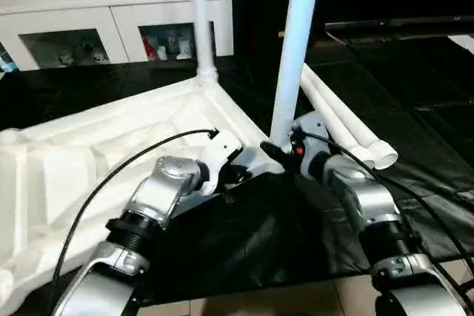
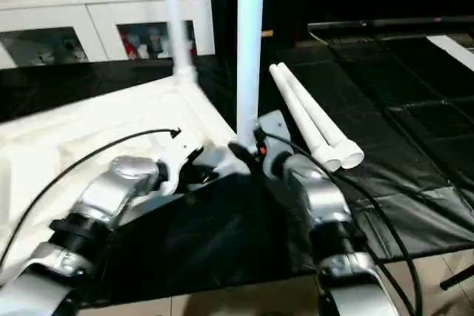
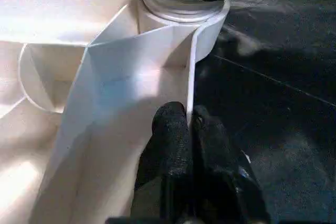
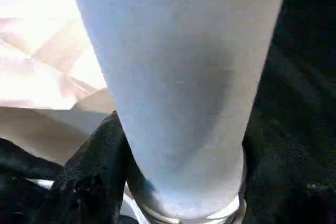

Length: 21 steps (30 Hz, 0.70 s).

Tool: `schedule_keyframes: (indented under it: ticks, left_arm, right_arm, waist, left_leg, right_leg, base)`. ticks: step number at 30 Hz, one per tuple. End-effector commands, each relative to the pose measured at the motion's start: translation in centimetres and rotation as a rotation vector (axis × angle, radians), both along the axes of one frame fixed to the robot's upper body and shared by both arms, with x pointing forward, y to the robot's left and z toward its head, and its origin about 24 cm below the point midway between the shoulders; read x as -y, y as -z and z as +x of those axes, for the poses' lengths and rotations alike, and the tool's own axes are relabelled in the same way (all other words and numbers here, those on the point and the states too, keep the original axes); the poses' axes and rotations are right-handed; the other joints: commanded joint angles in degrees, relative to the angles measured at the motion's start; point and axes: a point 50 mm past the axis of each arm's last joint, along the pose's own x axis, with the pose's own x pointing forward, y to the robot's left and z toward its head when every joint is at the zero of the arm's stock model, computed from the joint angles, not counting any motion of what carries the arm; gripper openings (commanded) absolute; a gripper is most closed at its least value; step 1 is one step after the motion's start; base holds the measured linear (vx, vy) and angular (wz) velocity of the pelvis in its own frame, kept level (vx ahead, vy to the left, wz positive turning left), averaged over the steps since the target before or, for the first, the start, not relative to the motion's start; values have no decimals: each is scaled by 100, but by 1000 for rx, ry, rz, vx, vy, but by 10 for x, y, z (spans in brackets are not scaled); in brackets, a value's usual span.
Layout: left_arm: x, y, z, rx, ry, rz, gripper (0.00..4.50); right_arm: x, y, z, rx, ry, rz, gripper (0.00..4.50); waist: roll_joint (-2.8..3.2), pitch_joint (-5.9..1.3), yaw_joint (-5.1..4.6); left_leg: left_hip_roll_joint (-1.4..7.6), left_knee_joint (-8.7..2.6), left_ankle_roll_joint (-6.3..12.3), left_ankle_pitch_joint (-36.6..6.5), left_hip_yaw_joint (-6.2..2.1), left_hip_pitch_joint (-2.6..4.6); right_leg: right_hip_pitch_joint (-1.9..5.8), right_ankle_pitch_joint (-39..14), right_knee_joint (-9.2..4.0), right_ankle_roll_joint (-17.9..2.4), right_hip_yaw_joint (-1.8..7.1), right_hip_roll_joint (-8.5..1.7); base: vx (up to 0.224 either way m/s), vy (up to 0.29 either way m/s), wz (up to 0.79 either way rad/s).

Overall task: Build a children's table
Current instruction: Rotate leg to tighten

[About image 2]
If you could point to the white plastic table leg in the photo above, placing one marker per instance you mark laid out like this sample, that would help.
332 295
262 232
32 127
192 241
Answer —
300 112
249 49
326 120
174 20

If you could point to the dark metal rail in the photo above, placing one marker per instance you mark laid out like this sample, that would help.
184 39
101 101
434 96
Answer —
385 24

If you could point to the red bottle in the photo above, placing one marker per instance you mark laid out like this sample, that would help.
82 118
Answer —
129 46

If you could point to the black tripod stand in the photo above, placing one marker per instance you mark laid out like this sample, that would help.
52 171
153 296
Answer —
459 279

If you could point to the small yellow label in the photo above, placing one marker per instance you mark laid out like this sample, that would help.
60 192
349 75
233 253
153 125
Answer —
266 33

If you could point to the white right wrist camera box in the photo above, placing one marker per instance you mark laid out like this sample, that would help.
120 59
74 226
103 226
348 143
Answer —
272 129

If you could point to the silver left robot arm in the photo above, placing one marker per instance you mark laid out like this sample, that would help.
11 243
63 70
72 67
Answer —
89 212

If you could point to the black work mat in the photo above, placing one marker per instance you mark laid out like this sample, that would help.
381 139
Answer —
222 242

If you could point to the white glass-door cabinet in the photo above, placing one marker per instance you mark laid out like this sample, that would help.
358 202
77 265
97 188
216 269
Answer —
74 20

